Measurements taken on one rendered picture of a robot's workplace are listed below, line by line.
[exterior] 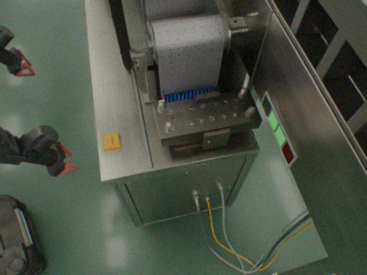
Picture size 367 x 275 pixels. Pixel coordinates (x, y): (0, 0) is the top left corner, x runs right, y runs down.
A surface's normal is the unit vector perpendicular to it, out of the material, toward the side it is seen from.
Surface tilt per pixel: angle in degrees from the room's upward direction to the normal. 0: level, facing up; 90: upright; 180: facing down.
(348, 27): 90
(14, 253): 0
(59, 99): 0
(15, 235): 0
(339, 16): 90
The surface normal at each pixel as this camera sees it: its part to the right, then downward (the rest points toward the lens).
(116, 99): 0.01, -0.50
